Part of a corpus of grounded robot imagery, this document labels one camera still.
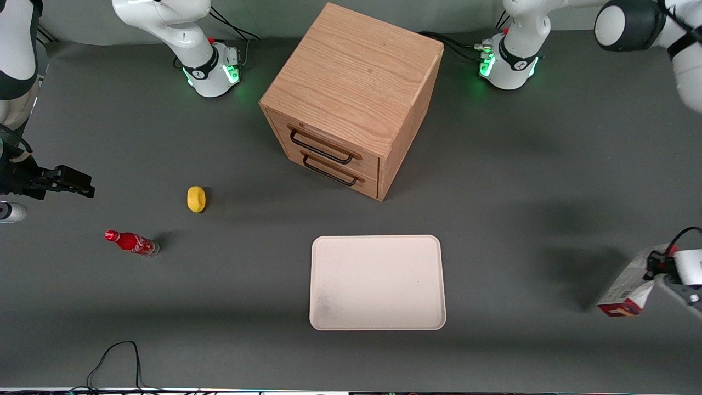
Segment beige plastic tray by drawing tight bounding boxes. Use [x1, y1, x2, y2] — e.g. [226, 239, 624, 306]
[309, 235, 447, 331]

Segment black right base cables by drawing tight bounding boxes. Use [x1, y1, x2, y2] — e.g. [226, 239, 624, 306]
[208, 5, 262, 67]

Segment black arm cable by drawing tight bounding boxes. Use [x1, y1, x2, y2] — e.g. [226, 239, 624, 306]
[0, 124, 34, 161]
[665, 227, 702, 258]

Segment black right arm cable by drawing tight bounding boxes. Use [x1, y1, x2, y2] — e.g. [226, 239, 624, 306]
[0, 124, 34, 161]

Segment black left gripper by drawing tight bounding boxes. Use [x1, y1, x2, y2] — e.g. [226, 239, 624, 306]
[647, 249, 702, 320]

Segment black table edge cable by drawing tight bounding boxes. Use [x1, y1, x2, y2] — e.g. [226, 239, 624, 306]
[71, 340, 165, 393]

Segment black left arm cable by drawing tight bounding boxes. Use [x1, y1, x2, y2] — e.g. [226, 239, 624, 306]
[665, 227, 702, 258]

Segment wooden drawer cabinet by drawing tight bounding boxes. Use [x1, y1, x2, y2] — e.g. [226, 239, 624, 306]
[259, 2, 445, 202]

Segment black base cables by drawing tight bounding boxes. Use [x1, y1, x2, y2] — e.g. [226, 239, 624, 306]
[208, 5, 262, 67]
[419, 13, 514, 62]

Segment red cookie box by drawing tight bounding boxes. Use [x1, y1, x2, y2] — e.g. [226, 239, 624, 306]
[596, 244, 660, 318]

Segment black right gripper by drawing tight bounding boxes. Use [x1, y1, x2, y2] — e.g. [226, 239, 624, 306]
[0, 156, 95, 200]

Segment wooden drawer front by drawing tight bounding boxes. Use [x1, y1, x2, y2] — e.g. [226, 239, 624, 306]
[281, 143, 380, 199]
[271, 112, 381, 178]

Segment black left base cables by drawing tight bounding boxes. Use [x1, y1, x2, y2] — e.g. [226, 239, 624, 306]
[419, 13, 514, 62]

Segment red cola bottle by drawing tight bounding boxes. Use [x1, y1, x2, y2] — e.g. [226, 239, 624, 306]
[104, 229, 160, 257]

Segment black metal drawer handle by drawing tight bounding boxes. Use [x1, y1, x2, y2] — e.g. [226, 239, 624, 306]
[289, 128, 355, 165]
[302, 153, 359, 187]

